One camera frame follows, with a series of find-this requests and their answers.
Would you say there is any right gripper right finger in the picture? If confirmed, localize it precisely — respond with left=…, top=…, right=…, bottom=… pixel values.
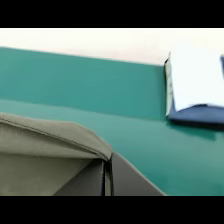
left=110, top=152, right=167, bottom=196

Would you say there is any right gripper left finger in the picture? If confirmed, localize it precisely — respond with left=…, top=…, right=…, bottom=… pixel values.
left=53, top=159, right=107, bottom=196

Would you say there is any white garment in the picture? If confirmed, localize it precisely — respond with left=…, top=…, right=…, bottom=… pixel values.
left=165, top=43, right=224, bottom=116

